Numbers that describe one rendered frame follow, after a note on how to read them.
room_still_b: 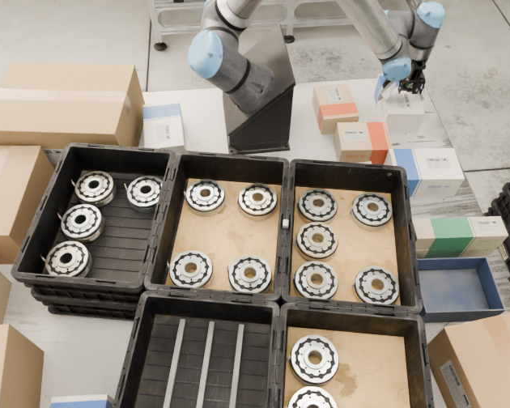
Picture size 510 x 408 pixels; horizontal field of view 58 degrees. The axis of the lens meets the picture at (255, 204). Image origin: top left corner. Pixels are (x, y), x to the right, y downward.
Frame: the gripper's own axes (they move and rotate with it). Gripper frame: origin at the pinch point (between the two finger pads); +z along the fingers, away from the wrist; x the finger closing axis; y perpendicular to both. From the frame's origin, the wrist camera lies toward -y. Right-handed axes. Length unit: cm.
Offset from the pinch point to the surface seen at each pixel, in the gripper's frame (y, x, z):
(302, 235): 60, -37, -10
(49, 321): 77, -102, 6
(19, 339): 86, -101, -8
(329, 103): 3.4, -24.4, -1.2
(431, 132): 9.5, 11.2, 6.3
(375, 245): 61, -18, -7
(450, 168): 32.7, 8.9, -2.7
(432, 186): 36.6, 3.9, 0.9
